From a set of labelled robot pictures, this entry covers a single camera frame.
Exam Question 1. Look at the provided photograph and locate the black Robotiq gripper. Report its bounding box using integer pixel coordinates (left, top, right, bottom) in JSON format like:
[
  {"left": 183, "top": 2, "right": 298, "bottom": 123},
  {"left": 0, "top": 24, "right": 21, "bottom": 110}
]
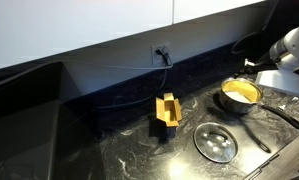
[{"left": 245, "top": 53, "right": 279, "bottom": 76}]

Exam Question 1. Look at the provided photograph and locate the white wall cabinet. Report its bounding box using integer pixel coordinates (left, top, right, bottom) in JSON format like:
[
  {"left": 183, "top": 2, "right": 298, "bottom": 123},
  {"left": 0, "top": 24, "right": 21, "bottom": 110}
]
[{"left": 0, "top": 0, "right": 267, "bottom": 73}]

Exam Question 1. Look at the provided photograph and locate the blue Barilla pasta box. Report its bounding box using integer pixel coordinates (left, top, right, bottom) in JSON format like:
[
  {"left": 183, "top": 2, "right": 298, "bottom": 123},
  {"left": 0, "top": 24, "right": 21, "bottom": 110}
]
[{"left": 154, "top": 92, "right": 183, "bottom": 143}]

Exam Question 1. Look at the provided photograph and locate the black power cable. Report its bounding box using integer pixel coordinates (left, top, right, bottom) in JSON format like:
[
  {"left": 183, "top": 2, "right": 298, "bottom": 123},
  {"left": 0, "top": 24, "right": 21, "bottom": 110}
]
[{"left": 92, "top": 47, "right": 174, "bottom": 111}]

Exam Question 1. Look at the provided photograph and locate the round glass pot lid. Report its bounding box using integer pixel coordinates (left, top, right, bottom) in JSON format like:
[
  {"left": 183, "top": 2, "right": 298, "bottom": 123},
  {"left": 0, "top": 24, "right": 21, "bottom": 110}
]
[{"left": 193, "top": 121, "right": 240, "bottom": 164}]

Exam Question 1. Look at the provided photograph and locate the white wall power outlet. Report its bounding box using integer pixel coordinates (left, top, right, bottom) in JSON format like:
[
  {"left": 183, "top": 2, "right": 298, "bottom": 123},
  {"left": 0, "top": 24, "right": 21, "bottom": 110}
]
[{"left": 151, "top": 42, "right": 173, "bottom": 66}]

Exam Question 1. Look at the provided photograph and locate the black looped cable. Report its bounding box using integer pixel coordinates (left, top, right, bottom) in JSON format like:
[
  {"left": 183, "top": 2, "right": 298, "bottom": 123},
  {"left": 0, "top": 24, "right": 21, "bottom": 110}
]
[{"left": 230, "top": 30, "right": 261, "bottom": 56}]

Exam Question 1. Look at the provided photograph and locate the glossy black box appliance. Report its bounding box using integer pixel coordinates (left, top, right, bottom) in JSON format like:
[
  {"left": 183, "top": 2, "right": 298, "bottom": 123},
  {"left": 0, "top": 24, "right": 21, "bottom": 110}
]
[{"left": 0, "top": 60, "right": 107, "bottom": 180}]

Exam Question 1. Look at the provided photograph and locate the steel pot with black handle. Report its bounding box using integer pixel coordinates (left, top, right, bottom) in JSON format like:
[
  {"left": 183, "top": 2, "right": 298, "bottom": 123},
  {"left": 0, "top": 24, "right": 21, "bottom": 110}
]
[{"left": 218, "top": 77, "right": 299, "bottom": 131}]

